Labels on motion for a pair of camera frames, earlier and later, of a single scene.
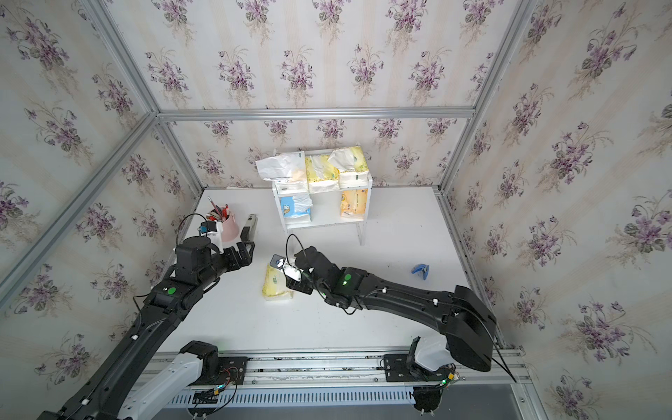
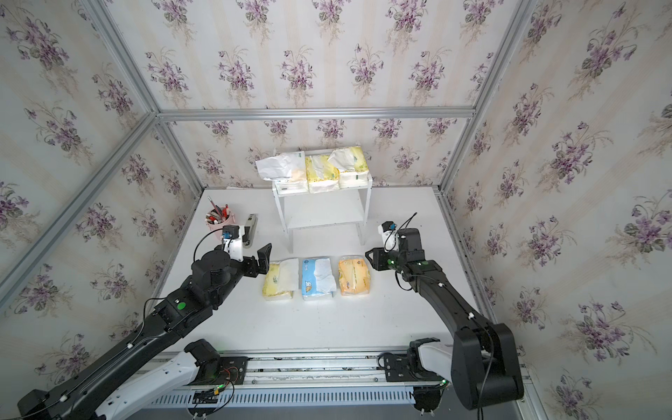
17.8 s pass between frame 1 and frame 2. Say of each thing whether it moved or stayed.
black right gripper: moved
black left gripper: moved
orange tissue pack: moved
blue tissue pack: moved
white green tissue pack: stayed
